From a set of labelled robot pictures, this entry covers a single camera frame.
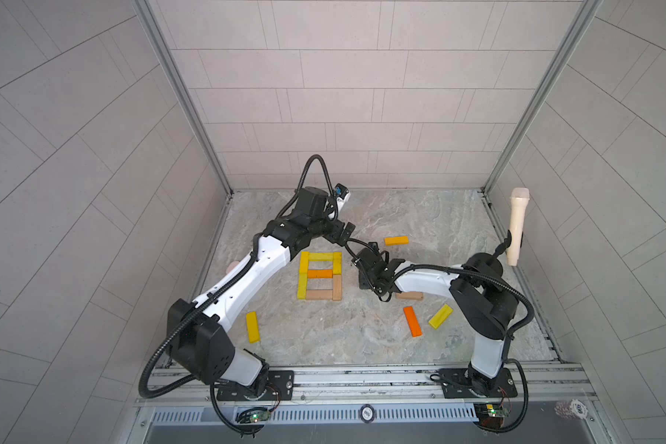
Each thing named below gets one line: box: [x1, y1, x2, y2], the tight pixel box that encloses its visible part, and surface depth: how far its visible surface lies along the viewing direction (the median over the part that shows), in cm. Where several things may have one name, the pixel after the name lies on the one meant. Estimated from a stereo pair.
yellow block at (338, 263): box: [332, 251, 344, 275], surface depth 95 cm
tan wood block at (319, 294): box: [306, 289, 333, 300], surface depth 88 cm
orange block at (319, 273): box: [307, 269, 333, 279], surface depth 93 cm
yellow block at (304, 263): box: [299, 251, 310, 274], surface depth 95 cm
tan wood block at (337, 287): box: [332, 273, 343, 301], surface depth 90 cm
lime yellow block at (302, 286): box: [296, 272, 308, 300], surface depth 91 cm
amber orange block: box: [383, 235, 410, 247], surface depth 104 cm
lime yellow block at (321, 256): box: [308, 252, 334, 262], surface depth 97 cm
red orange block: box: [403, 306, 423, 338], surface depth 84 cm
